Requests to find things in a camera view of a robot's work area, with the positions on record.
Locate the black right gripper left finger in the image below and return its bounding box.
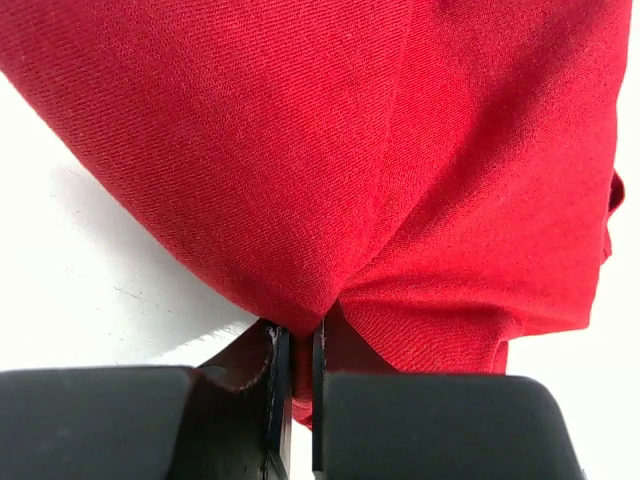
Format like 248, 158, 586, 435
1, 322, 291, 479

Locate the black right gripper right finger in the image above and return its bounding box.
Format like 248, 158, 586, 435
312, 319, 584, 480

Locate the dark red t-shirt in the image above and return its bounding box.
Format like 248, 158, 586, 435
1, 1, 631, 425

